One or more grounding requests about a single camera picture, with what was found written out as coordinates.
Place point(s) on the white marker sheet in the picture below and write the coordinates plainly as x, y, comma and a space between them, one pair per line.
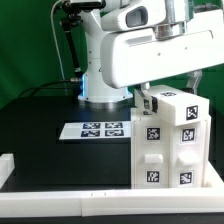
96, 130

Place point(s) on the white cabinet body box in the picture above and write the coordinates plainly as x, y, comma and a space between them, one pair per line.
137, 113

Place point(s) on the white front fence rail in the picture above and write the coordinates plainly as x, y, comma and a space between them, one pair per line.
111, 202

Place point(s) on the small white cabinet top block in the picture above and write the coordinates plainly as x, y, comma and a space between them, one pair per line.
178, 107

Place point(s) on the white fence rail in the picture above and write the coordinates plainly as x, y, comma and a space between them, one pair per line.
111, 202
213, 180

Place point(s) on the white right fence rail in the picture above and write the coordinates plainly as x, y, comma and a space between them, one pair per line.
213, 180

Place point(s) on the white cabinet door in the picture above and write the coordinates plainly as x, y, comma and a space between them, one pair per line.
186, 155
149, 153

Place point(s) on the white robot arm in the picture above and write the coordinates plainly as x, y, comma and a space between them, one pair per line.
88, 14

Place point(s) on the white left fence piece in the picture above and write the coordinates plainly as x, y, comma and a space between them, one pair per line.
6, 167

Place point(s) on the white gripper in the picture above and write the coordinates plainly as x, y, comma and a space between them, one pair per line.
136, 57

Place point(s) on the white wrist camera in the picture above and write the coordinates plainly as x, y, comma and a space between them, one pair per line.
134, 16

